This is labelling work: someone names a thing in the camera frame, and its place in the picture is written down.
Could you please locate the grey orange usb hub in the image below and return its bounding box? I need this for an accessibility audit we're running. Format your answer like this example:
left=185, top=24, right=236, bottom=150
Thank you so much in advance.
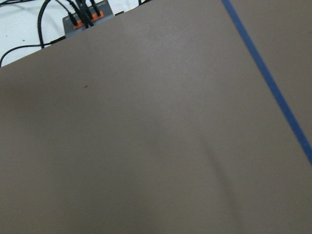
left=62, top=0, right=115, bottom=38

